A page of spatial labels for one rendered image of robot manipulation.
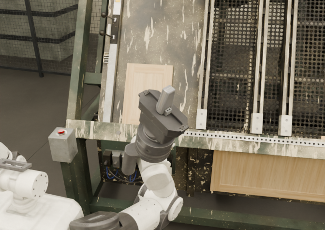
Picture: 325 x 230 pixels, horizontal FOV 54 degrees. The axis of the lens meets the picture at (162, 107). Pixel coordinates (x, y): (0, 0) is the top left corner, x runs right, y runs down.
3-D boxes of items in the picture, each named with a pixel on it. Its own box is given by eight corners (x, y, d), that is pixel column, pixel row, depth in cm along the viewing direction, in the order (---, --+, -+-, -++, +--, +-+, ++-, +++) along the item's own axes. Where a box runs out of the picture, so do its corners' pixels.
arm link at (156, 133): (168, 140, 60) (157, 171, 69) (201, 117, 66) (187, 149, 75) (126, 99, 65) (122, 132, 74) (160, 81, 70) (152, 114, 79)
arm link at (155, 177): (166, 168, 74) (174, 188, 85) (155, 137, 80) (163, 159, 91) (140, 178, 74) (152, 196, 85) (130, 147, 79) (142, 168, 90)
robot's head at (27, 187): (36, 212, 76) (29, 184, 72) (0, 204, 78) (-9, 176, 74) (51, 193, 82) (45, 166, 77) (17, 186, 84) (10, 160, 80)
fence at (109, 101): (104, 122, 213) (102, 121, 209) (117, -14, 220) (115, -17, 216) (111, 122, 213) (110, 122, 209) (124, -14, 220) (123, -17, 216)
